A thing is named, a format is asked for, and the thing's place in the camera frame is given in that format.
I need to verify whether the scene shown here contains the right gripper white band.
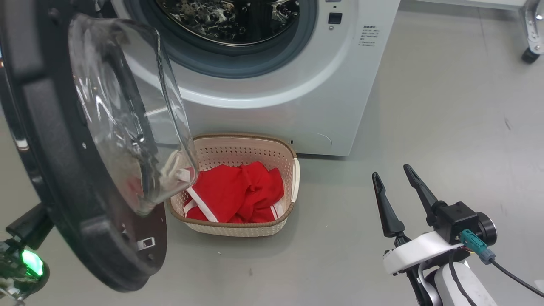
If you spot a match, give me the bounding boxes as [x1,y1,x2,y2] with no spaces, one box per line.
[372,164,498,276]

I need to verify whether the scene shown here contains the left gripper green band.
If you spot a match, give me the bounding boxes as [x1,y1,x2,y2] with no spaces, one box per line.
[0,203,54,298]

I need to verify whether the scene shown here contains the black round washer door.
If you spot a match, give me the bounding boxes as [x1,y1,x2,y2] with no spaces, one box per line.
[0,0,200,293]

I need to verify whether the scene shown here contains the red garment with white trim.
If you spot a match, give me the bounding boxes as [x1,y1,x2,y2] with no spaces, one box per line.
[238,161,284,222]
[185,164,255,224]

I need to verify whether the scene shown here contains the white front-load washing machine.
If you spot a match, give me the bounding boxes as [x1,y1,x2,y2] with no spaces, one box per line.
[111,0,401,157]

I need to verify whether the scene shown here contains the cream perforated laundry basket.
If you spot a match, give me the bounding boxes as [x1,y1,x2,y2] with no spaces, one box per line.
[166,133,300,237]

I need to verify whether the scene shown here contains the grey rubber door seal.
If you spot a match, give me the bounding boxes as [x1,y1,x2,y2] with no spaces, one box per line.
[123,0,318,79]

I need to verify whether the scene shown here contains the steel washer drum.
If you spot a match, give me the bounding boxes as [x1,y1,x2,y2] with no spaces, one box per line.
[155,0,300,46]

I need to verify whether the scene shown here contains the black cable with teal plug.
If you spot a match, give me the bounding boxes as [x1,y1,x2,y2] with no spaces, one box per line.
[459,229,544,298]

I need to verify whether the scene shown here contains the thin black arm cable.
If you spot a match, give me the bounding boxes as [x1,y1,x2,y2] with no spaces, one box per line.
[448,251,468,306]

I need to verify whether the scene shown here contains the black caster with metal bracket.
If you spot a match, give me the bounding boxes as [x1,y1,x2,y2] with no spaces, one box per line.
[522,0,544,64]

